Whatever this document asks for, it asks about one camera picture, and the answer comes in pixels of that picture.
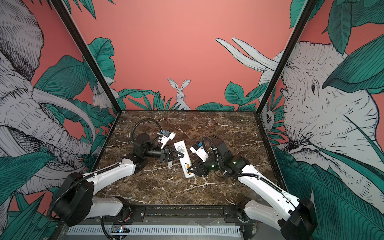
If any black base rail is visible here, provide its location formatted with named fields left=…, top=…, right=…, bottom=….
left=68, top=204, right=301, bottom=225

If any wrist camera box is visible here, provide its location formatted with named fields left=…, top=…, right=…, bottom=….
left=158, top=130, right=176, bottom=149
left=190, top=142, right=209, bottom=162

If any black frame post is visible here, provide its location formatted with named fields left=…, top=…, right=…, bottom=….
left=51, top=0, right=122, bottom=115
left=256, top=0, right=318, bottom=116

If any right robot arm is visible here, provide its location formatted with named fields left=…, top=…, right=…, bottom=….
left=188, top=137, right=318, bottom=240

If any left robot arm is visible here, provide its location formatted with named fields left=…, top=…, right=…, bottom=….
left=47, top=131, right=184, bottom=227

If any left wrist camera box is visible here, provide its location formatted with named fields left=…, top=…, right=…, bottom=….
left=158, top=130, right=176, bottom=149

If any right black corrugated cable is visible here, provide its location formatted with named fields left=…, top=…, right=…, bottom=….
left=201, top=135, right=221, bottom=154

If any right black frame post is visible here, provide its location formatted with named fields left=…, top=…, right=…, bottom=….
left=256, top=0, right=318, bottom=116

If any black corrugated cable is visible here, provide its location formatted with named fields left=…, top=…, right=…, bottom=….
left=131, top=117, right=163, bottom=145
left=201, top=135, right=221, bottom=154

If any white remote control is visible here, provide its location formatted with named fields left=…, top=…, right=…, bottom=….
left=174, top=141, right=195, bottom=179

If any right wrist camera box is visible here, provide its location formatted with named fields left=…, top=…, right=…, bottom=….
left=190, top=142, right=209, bottom=162

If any left black frame post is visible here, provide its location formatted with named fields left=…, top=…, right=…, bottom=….
left=51, top=0, right=122, bottom=115

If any white slotted cable duct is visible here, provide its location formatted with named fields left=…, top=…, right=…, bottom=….
left=65, top=224, right=242, bottom=237

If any left black corrugated cable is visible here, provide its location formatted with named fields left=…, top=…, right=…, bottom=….
left=131, top=117, right=163, bottom=145

